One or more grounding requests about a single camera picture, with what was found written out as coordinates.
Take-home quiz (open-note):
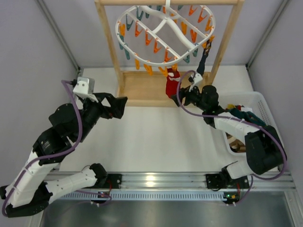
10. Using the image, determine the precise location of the black sock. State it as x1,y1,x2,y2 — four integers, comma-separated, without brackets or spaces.
196,40,212,76

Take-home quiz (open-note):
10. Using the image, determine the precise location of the white oval clip hanger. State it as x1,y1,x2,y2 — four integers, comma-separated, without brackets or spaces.
115,0,216,69

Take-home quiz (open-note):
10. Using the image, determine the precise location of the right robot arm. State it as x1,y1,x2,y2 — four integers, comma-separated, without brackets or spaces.
173,85,287,182

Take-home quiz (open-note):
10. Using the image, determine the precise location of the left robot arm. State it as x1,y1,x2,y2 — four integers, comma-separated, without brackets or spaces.
0,93,128,218

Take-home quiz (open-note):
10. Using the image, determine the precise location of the wooden hanger stand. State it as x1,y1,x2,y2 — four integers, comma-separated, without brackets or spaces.
95,0,243,107

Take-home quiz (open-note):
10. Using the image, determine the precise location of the teal sock in basket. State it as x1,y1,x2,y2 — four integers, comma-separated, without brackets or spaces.
226,105,266,127

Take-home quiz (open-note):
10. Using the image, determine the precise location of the white plastic basket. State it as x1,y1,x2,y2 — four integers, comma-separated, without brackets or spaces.
219,91,283,145

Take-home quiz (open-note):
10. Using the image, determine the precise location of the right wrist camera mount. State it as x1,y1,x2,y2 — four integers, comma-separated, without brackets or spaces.
188,72,203,92

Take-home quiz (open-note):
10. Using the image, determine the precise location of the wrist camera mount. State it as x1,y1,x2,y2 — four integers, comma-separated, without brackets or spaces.
72,77,98,102
188,72,203,92

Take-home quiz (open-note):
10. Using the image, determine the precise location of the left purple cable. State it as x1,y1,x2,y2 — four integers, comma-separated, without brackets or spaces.
1,79,112,217

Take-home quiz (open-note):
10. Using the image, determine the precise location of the purple cable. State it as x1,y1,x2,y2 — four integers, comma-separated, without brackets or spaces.
176,70,288,206
1,79,112,217

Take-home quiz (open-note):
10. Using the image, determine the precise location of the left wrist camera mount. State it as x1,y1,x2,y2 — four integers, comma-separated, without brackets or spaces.
72,77,98,102

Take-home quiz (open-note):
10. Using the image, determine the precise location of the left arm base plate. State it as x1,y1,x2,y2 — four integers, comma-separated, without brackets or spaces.
102,174,122,189

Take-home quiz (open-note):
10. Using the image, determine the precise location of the aluminium rail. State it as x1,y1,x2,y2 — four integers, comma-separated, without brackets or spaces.
37,172,296,190

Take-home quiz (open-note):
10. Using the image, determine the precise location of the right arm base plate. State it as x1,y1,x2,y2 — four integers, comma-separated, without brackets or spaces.
205,174,250,190

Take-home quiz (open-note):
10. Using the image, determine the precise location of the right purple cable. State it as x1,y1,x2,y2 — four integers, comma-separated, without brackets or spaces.
176,70,288,206

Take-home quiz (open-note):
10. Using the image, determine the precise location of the grey slotted cable duct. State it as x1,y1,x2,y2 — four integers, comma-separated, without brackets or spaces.
60,191,238,201

